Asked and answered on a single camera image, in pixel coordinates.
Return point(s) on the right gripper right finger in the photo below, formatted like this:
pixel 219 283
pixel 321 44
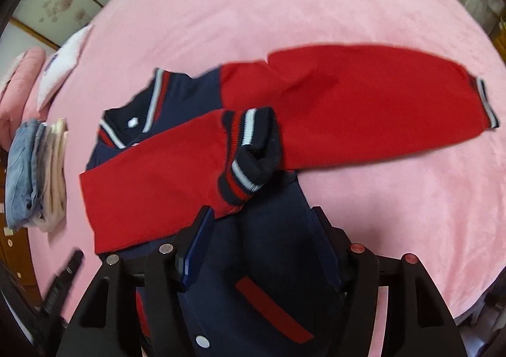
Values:
pixel 353 270

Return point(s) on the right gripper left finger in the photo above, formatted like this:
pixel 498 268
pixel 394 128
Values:
pixel 170 271

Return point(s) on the navy red varsity jacket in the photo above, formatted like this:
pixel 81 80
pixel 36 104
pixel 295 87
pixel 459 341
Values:
pixel 234 139

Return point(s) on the folded cream clothes stack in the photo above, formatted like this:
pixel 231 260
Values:
pixel 53 197

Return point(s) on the brown wooden headboard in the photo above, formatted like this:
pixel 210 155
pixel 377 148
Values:
pixel 15 249

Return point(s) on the pink plush bed blanket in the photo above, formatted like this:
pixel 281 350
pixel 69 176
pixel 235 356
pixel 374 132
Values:
pixel 447 207

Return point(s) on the folded blue denim jeans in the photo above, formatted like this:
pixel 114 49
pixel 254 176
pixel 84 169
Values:
pixel 22 184

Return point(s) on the small white pink pillow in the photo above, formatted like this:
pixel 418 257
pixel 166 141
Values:
pixel 61 65

